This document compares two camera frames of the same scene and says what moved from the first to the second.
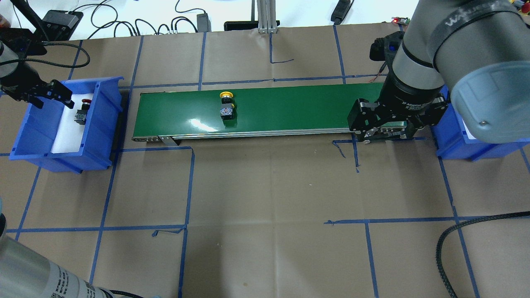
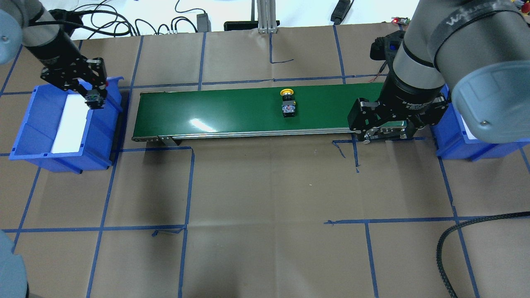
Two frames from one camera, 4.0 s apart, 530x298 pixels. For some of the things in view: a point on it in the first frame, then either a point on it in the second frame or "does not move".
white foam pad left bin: (71, 132) does not move
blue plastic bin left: (36, 136) does not move
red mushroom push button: (81, 115) to (94, 99)
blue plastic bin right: (453, 141) does not move
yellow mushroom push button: (226, 112) to (288, 105)
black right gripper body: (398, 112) does not move
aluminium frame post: (266, 16) does not move
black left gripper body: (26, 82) to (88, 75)
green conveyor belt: (180, 115) does not move
